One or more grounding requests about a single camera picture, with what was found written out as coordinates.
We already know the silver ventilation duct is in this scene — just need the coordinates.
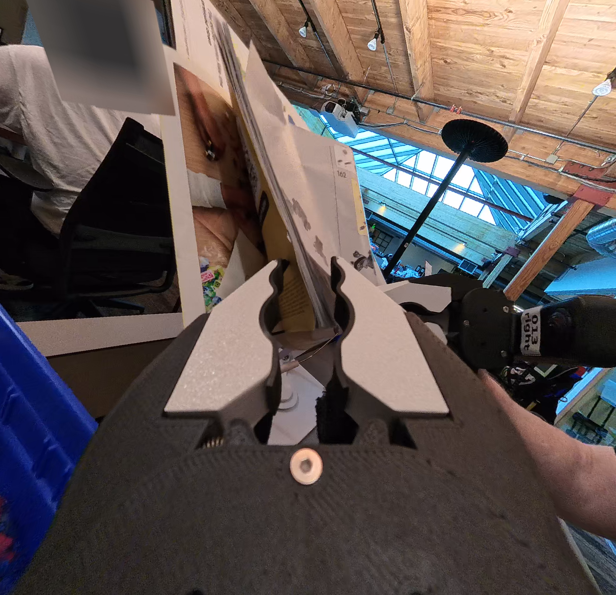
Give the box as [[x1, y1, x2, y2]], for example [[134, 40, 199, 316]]
[[585, 220, 616, 259]]

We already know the blue plastic bin with tag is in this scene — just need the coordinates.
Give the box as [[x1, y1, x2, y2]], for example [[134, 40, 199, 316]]
[[0, 304, 98, 593]]

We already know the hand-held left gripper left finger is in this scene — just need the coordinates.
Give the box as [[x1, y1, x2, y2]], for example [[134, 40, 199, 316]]
[[164, 259, 289, 444]]

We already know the wooden support post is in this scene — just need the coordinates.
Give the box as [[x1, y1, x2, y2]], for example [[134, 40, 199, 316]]
[[504, 198, 597, 302]]

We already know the person's right forearm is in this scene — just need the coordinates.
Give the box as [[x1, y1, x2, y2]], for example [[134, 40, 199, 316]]
[[481, 369, 616, 540]]

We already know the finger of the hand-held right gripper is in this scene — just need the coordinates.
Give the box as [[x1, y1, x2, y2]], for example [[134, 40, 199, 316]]
[[418, 312, 450, 346], [381, 280, 454, 316]]

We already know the lego instruction booklet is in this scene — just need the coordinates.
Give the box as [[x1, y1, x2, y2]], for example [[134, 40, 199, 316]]
[[161, 0, 387, 346]]

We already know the black office chair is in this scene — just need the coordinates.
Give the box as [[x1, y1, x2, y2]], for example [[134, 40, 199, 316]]
[[58, 118, 178, 319]]

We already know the white ceiling projector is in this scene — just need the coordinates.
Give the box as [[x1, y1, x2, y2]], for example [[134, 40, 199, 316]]
[[319, 99, 361, 140]]

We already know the white metal book stand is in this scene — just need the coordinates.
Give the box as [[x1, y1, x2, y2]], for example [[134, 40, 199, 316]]
[[19, 311, 340, 446]]

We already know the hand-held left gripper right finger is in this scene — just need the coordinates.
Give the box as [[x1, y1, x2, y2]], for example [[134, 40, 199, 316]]
[[329, 257, 450, 444]]

